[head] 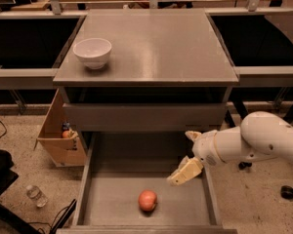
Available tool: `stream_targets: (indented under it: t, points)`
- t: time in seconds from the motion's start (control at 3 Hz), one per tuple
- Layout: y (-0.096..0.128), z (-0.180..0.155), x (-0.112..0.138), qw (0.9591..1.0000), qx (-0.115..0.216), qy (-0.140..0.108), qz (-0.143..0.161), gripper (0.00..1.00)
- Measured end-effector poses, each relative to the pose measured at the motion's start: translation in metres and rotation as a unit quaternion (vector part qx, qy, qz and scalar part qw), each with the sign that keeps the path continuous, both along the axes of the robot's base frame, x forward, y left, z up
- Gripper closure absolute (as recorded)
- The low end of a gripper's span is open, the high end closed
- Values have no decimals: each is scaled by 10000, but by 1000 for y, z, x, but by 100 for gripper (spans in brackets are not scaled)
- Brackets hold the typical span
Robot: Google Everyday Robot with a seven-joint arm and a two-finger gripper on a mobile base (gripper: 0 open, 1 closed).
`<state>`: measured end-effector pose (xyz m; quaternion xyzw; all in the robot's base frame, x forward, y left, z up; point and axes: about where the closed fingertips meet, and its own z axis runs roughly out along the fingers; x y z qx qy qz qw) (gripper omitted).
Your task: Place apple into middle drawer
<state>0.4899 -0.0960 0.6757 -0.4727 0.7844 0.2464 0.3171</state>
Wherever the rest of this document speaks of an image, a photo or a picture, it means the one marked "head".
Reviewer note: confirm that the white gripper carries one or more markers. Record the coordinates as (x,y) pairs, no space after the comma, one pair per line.
(204,149)

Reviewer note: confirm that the red apple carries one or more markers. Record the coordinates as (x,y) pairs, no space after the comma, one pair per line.
(147,200)

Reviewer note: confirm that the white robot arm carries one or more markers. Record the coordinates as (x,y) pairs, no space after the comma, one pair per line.
(260,136)

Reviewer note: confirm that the closed grey top drawer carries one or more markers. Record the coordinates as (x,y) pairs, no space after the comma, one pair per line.
(145,117)

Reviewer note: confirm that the open grey middle drawer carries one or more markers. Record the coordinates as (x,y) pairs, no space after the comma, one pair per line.
(120,166)

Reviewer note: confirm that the grey drawer cabinet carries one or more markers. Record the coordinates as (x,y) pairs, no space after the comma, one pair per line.
(157,57)

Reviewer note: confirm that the orange fruit in box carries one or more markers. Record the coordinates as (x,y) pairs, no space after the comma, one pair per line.
(67,134)

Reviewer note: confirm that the cardboard box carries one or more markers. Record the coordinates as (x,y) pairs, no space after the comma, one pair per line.
(64,152)

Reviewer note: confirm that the white ceramic bowl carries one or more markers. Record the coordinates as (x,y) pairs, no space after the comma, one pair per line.
(94,53)

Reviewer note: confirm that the clear plastic water bottle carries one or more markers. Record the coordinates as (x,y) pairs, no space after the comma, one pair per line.
(35,194)

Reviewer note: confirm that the black chair base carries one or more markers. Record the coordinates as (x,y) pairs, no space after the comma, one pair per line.
(7,178)

